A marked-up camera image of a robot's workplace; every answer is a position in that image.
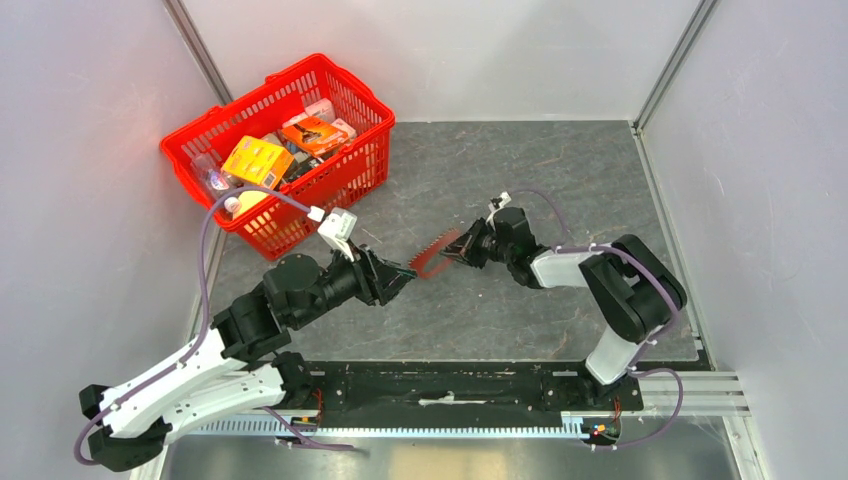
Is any red plastic shopping basket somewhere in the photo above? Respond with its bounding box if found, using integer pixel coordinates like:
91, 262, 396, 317
159, 52, 397, 262

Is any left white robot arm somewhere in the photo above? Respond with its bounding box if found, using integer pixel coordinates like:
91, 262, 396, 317
74, 245, 417, 472

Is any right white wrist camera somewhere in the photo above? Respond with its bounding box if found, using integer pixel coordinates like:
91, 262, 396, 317
486, 191, 511, 225

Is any clear plastic bottle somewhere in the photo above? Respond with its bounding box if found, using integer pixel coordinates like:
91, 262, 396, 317
191, 153, 238, 201

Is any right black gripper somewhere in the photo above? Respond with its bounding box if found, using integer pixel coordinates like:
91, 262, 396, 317
439, 216, 514, 269

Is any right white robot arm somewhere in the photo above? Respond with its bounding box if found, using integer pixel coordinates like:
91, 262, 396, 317
441, 207, 688, 409

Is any white small box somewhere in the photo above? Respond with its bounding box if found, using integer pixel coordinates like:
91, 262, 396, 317
282, 98, 337, 128

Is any yellow round ball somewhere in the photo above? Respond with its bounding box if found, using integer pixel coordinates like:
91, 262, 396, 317
227, 190, 268, 218

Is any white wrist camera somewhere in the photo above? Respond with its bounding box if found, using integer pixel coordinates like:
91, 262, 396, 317
486, 191, 511, 225
317, 207, 358, 261

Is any white slotted cable duct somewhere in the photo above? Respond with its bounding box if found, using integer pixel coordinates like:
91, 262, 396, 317
173, 413, 588, 439

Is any yellow orange carton box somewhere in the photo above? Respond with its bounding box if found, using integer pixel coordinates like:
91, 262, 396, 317
222, 136, 294, 189

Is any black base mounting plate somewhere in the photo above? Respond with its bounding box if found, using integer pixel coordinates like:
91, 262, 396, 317
275, 361, 645, 429

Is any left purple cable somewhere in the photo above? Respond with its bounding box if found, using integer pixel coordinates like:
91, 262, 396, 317
72, 185, 326, 466

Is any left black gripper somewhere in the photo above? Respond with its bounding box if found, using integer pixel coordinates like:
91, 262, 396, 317
292, 238, 419, 329

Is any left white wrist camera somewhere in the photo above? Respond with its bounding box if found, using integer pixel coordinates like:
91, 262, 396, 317
317, 207, 358, 261

